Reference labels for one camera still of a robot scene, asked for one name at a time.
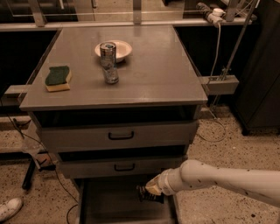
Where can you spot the grey metal side bracket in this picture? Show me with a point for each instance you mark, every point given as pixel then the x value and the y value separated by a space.
pixel 217 86

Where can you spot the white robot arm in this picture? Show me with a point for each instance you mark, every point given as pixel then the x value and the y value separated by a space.
pixel 259 185

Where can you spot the grey drawer cabinet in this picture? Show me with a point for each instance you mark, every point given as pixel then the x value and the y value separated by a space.
pixel 116 106

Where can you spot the grey top drawer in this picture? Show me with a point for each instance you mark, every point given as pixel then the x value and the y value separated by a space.
pixel 118 136

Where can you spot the grey bottom drawer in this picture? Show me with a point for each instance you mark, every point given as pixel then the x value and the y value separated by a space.
pixel 116 200

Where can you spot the white power strip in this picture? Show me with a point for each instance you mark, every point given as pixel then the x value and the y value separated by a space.
pixel 213 16

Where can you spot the silver drink can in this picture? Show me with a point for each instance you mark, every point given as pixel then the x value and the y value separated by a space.
pixel 108 62

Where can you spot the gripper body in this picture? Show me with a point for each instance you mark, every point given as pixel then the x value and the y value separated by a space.
pixel 165 181

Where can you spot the dark cabinet on right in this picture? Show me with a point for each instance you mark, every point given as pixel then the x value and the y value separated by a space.
pixel 256 101

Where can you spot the grey middle drawer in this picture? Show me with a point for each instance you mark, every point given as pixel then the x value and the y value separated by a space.
pixel 119 166

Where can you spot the white sneaker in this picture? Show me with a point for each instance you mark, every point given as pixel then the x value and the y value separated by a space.
pixel 9 208

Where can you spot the grey drawer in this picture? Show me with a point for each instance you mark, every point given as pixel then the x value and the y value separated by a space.
pixel 116 200
pixel 119 166
pixel 118 136

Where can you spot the green yellow sponge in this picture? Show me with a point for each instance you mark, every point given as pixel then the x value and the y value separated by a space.
pixel 58 78

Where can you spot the black rxbar chocolate bar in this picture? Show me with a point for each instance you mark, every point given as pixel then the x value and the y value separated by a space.
pixel 143 194

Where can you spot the black clamp tool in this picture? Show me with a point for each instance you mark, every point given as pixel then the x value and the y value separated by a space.
pixel 42 161

